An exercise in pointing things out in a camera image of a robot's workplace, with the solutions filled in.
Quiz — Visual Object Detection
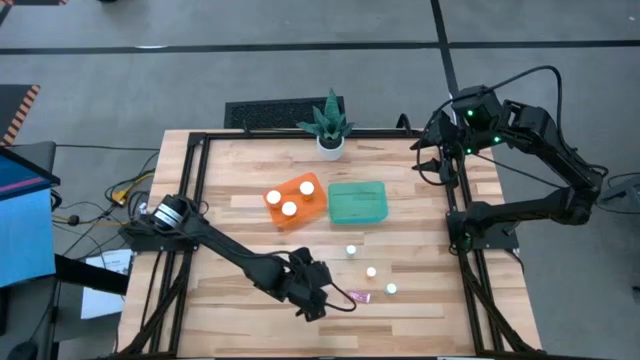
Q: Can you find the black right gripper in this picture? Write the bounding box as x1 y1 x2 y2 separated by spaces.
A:
409 110 469 173

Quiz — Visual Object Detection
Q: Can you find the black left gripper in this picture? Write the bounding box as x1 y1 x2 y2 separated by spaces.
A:
282 247 334 322

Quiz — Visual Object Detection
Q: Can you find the teal plastic bin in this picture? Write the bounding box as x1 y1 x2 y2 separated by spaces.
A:
327 180 390 225

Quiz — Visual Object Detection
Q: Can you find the orange plastic bin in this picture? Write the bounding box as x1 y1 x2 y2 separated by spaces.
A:
262 172 329 231

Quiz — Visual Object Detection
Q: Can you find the white plant pot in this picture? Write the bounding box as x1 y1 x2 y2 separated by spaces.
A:
316 134 346 162

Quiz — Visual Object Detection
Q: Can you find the green succulent plant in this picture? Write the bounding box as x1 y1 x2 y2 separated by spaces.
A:
295 88 356 143

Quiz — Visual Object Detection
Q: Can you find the black floor mat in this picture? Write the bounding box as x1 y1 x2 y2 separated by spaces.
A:
223 96 346 130

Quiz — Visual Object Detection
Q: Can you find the grey chair base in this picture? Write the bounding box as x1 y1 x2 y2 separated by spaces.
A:
599 172 640 216

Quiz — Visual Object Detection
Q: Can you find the white paper sheet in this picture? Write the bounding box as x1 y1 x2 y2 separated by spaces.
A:
79 248 135 320

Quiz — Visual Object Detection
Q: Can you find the black flat beam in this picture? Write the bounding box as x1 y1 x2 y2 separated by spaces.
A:
53 253 132 296

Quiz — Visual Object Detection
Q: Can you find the black office chair base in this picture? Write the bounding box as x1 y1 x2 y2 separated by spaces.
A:
0 287 59 360

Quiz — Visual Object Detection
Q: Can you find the hazard striped floor mat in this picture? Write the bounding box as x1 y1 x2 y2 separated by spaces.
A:
0 83 41 147

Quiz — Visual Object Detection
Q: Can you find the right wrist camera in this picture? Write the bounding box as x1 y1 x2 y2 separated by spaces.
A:
439 155 462 187

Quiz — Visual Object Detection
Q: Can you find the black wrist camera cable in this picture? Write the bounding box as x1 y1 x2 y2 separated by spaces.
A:
323 282 359 314

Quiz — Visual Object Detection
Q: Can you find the thin taut black cable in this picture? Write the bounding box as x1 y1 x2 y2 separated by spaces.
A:
469 151 555 190

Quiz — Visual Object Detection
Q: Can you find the looped black arm cable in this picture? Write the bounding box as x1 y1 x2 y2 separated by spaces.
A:
432 64 564 131

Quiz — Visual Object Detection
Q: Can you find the black aluminium table frame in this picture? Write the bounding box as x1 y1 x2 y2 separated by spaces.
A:
102 129 544 360

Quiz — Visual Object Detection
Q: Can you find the yellow connector cable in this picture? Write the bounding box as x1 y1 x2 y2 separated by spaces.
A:
110 171 157 206

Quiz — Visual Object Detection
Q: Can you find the black floor cable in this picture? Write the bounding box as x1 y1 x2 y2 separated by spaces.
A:
53 143 161 152

